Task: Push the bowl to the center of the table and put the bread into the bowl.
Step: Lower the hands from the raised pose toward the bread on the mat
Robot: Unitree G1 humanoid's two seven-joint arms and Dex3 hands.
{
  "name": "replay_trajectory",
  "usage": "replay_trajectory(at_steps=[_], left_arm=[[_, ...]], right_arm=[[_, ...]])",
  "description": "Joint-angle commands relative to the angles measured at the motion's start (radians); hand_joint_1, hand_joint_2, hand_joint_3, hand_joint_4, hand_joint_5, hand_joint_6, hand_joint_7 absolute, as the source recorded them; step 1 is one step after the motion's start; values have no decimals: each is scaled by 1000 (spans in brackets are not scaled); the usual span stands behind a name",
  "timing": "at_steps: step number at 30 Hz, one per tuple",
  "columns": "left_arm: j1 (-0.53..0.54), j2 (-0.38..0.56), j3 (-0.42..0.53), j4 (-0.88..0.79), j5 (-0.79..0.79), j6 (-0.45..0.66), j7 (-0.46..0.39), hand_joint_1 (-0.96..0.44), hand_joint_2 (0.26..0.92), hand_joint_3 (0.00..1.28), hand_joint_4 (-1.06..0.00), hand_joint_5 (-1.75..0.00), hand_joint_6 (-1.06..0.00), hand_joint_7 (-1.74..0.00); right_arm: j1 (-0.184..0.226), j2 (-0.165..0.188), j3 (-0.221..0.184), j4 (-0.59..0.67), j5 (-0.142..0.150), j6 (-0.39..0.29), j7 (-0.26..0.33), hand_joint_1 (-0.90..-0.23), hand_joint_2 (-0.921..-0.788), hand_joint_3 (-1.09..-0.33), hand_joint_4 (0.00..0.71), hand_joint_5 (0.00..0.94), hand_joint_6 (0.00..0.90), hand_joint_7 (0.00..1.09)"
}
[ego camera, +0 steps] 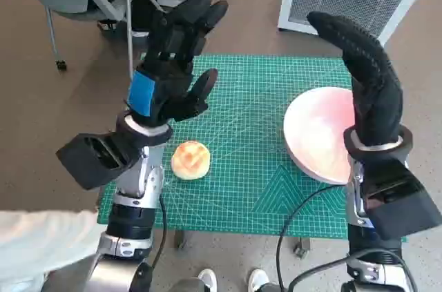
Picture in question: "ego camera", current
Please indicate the pink bowl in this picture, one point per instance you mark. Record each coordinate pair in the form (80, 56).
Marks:
(317, 133)

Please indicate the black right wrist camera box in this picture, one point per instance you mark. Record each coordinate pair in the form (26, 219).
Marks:
(397, 195)

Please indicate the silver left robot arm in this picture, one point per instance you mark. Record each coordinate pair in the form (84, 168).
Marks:
(138, 178)

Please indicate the white shoe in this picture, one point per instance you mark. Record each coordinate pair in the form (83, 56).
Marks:
(207, 280)
(259, 280)

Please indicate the round bread bun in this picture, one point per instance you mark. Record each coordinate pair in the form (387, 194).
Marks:
(191, 159)

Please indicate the green cutting mat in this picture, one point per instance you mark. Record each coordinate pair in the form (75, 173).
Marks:
(241, 133)

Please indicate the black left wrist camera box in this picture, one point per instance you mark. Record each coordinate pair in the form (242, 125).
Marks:
(93, 157)

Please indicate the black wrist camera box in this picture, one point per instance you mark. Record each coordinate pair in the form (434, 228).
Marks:
(397, 195)
(93, 157)

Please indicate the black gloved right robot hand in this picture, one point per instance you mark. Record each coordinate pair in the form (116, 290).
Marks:
(376, 98)

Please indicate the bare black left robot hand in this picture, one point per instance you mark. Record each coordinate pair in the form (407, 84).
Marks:
(162, 92)

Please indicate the table leg caster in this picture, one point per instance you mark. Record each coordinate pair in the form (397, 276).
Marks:
(302, 246)
(180, 239)

